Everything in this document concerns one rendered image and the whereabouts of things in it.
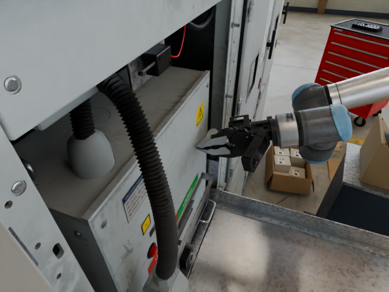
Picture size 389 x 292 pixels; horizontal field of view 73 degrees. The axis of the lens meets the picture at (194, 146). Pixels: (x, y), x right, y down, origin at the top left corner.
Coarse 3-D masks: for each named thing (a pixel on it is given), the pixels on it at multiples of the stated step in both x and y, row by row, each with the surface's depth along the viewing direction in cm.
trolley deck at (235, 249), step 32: (224, 224) 96; (256, 224) 96; (224, 256) 86; (256, 256) 86; (288, 256) 86; (320, 256) 86; (352, 256) 86; (192, 288) 78; (224, 288) 78; (256, 288) 78; (288, 288) 78; (320, 288) 78; (352, 288) 78; (384, 288) 78
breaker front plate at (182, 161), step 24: (192, 96) 60; (192, 120) 64; (168, 144) 52; (192, 144) 68; (168, 168) 56; (192, 168) 73; (120, 192) 39; (192, 192) 80; (96, 216) 34; (120, 216) 40; (144, 216) 49; (192, 216) 87; (120, 240) 42; (144, 240) 52; (120, 264) 44; (144, 264) 55; (120, 288) 46
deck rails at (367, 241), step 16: (224, 192) 99; (224, 208) 101; (240, 208) 101; (256, 208) 98; (272, 208) 95; (272, 224) 95; (288, 224) 95; (304, 224) 94; (320, 224) 91; (336, 224) 89; (336, 240) 90; (352, 240) 90; (368, 240) 88; (384, 240) 85; (384, 256) 86
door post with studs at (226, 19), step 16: (224, 0) 62; (224, 16) 64; (224, 32) 67; (224, 48) 69; (224, 64) 72; (224, 80) 74; (224, 96) 75; (224, 112) 80; (224, 128) 84; (224, 160) 98
